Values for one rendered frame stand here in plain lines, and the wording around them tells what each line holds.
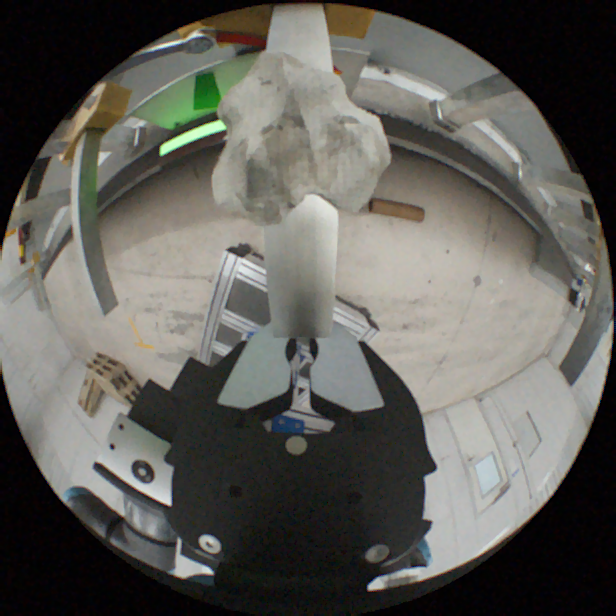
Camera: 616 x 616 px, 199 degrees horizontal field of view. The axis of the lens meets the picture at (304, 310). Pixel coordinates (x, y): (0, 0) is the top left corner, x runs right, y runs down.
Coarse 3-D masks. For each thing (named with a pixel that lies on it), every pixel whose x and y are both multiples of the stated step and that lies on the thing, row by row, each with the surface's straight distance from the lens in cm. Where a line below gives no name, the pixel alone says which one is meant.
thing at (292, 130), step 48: (240, 96) 8; (288, 96) 6; (336, 96) 8; (240, 144) 7; (288, 144) 7; (336, 144) 7; (384, 144) 8; (240, 192) 7; (288, 192) 6; (336, 192) 7
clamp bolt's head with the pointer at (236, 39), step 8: (192, 32) 21; (216, 32) 21; (192, 40) 19; (200, 40) 19; (208, 40) 19; (224, 40) 21; (232, 40) 21; (240, 40) 21; (248, 40) 21; (256, 40) 21; (264, 40) 21; (192, 48) 20; (200, 48) 20
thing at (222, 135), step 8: (208, 136) 30; (216, 136) 29; (224, 136) 28; (184, 144) 32; (192, 144) 31; (200, 144) 30; (208, 144) 29; (168, 152) 34; (176, 152) 32; (184, 152) 31; (160, 160) 34; (168, 160) 33
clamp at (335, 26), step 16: (224, 16) 20; (240, 16) 20; (256, 16) 20; (336, 16) 20; (352, 16) 20; (368, 16) 20; (224, 32) 21; (240, 32) 21; (256, 32) 21; (336, 32) 21; (352, 32) 21
